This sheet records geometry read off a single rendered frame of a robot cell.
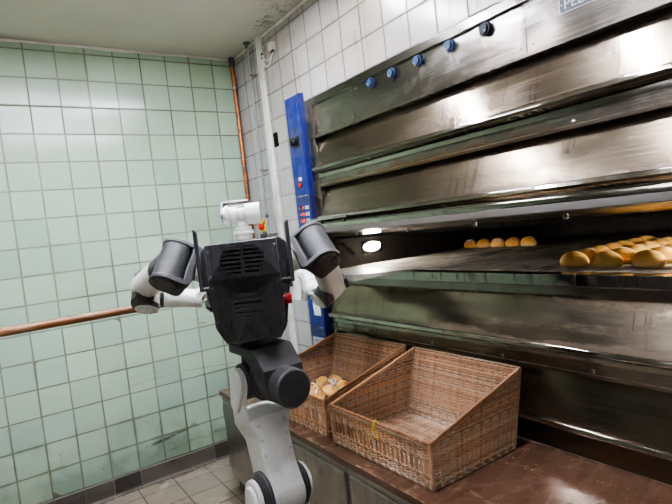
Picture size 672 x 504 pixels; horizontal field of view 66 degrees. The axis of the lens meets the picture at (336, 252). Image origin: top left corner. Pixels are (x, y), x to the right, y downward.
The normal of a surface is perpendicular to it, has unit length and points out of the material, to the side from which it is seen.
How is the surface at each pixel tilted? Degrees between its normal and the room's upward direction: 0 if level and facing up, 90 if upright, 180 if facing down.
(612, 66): 70
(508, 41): 90
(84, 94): 90
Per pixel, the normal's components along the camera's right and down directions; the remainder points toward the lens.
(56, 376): 0.56, -0.02
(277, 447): 0.51, -0.29
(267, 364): 0.32, -0.73
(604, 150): -0.81, -0.22
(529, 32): -0.80, 0.15
